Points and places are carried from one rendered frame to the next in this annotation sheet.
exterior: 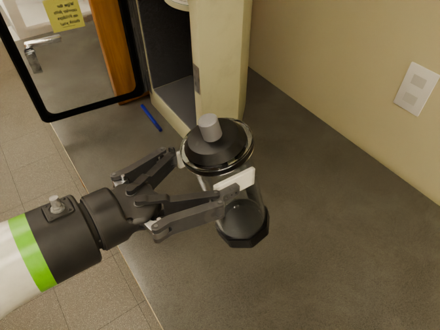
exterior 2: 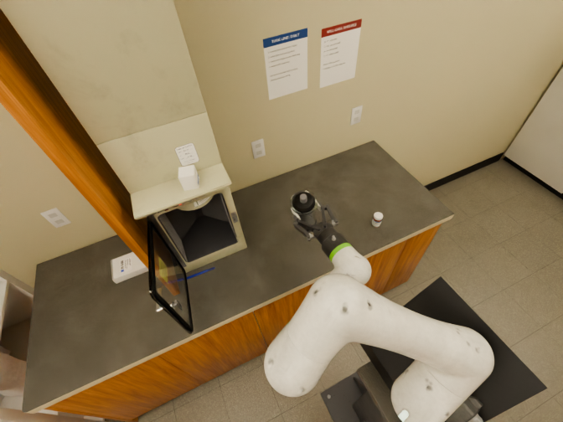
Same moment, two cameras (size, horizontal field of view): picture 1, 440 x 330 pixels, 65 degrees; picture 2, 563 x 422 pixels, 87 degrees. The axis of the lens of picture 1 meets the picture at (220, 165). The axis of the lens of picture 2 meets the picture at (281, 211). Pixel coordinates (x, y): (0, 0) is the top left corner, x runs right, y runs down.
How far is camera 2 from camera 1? 98 cm
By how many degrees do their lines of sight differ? 47
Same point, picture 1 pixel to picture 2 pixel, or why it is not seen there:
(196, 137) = (302, 205)
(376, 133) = (255, 173)
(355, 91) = (236, 169)
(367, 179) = (275, 186)
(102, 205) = (330, 230)
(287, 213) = (286, 218)
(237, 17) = not seen: hidden behind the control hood
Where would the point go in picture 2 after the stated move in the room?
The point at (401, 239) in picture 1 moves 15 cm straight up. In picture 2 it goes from (306, 186) to (306, 167)
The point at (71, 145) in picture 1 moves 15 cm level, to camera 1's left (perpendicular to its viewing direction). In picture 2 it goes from (209, 322) to (197, 360)
